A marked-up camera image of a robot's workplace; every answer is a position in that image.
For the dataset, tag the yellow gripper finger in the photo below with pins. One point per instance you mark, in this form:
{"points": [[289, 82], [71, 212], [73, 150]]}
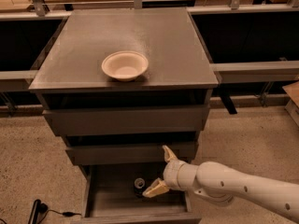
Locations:
{"points": [[158, 187], [169, 155]]}

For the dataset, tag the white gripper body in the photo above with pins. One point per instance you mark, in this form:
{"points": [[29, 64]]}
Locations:
{"points": [[172, 174]]}

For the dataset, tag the dark pepsi can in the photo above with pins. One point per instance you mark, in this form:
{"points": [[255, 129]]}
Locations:
{"points": [[139, 187]]}

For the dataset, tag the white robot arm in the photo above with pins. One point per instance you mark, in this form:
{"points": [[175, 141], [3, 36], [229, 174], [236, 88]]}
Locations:
{"points": [[219, 183]]}

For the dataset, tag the middle grey drawer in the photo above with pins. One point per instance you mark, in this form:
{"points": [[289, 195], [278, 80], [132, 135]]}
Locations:
{"points": [[116, 154]]}

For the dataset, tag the bottom grey open drawer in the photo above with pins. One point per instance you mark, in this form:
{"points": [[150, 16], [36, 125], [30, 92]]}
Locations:
{"points": [[110, 198]]}

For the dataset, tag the grey drawer cabinet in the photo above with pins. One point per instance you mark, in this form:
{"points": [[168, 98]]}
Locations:
{"points": [[178, 74]]}

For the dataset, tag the top grey drawer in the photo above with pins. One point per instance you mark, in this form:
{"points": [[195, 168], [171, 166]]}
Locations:
{"points": [[108, 121]]}

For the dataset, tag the white paper bowl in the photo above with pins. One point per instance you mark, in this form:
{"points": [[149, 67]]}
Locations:
{"points": [[125, 65]]}

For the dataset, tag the black power adapter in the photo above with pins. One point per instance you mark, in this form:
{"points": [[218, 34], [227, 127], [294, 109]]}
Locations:
{"points": [[38, 209]]}

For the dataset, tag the grey metal table frame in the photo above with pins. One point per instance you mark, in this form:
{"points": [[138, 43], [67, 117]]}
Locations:
{"points": [[270, 71]]}

